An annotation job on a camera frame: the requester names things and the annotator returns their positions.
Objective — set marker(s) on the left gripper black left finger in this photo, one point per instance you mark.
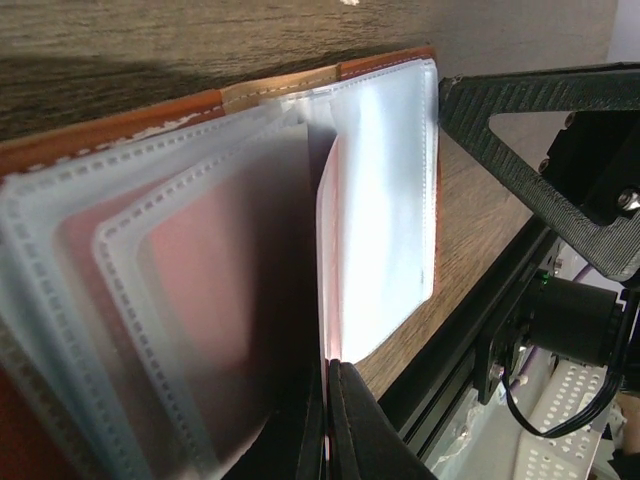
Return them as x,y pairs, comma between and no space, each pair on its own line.
311,461

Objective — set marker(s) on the black frame front beam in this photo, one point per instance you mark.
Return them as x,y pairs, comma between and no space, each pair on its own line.
465,352

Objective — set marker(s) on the brown leather card holder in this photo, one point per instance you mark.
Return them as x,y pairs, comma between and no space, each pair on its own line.
159,286

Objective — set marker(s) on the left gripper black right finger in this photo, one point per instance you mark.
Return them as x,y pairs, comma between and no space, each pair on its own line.
363,443

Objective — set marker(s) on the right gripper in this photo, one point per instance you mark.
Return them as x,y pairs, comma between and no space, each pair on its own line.
587,188

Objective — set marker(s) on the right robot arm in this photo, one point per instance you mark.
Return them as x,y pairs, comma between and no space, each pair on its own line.
584,324

